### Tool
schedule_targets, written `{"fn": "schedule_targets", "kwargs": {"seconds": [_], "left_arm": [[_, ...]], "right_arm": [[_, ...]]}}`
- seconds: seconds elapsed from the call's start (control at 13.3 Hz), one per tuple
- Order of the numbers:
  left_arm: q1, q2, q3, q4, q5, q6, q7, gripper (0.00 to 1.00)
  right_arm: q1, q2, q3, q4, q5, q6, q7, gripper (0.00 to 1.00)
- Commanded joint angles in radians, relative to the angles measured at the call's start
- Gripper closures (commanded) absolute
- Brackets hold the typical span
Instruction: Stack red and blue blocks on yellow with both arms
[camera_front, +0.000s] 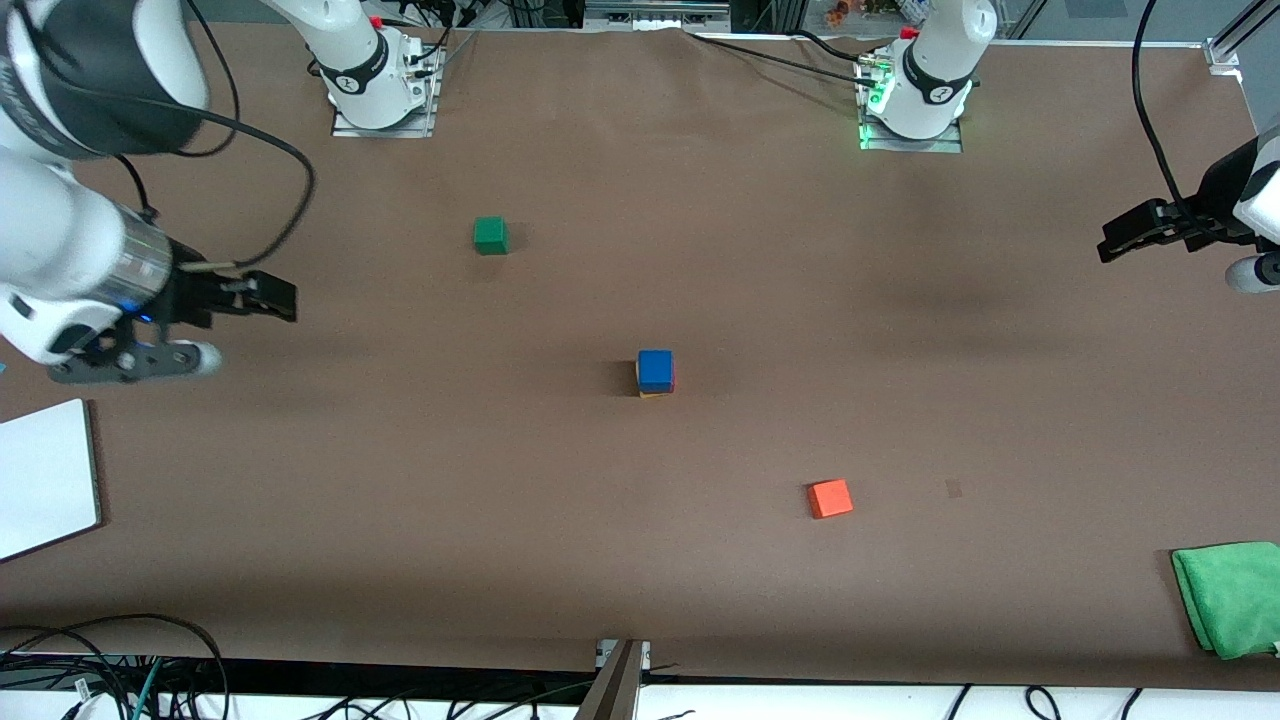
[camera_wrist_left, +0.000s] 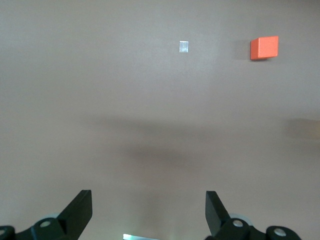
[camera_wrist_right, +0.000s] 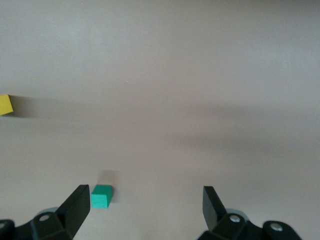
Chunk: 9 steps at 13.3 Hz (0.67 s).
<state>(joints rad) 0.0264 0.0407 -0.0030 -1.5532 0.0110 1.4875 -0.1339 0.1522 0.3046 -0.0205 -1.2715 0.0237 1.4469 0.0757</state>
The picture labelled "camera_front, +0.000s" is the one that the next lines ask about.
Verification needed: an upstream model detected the white flat board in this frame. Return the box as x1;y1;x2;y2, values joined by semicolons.
0;398;103;563

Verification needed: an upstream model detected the green folded cloth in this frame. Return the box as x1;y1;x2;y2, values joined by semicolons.
1170;541;1280;661

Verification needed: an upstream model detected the aluminium frame profile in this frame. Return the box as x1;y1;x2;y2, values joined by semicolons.
1205;0;1280;77

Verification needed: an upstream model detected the black looped floor cable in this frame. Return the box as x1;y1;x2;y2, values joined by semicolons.
0;613;231;720

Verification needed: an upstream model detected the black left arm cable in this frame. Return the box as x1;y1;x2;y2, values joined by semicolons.
1132;0;1201;227

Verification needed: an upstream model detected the black table cable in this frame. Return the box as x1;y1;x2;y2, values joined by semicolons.
685;28;883;87

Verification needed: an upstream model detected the orange wooden block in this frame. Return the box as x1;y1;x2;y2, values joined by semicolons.
808;478;855;520

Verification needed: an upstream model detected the teal floor cable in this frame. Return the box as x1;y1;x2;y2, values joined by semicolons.
128;657;167;720

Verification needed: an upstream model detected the silver frame rail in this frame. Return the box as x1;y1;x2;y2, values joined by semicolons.
585;0;731;31

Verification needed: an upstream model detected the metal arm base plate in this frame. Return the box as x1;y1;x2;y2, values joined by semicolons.
857;60;964;154
330;45;441;139

